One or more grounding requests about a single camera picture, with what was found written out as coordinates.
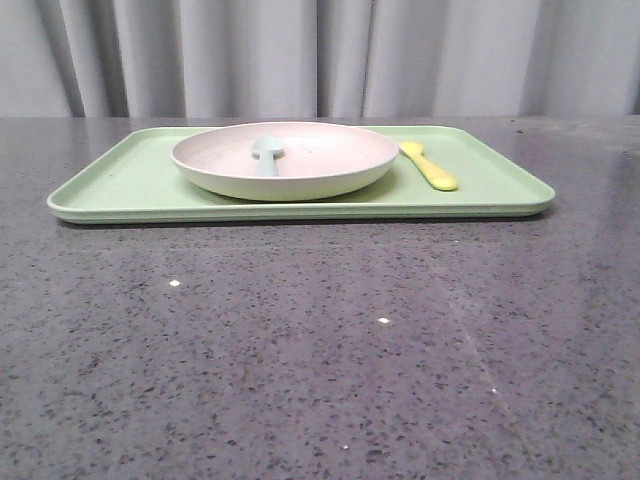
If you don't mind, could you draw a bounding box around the light blue plastic spoon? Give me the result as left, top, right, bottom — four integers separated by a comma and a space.
252, 135, 284, 177

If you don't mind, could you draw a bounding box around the green rectangular tray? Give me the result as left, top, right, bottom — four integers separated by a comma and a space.
47, 125, 555, 224

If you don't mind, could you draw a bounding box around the yellow plastic fork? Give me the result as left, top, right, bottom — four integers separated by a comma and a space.
400, 141, 458, 192

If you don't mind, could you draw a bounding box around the grey pleated curtain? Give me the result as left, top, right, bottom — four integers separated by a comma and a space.
1, 1, 639, 118

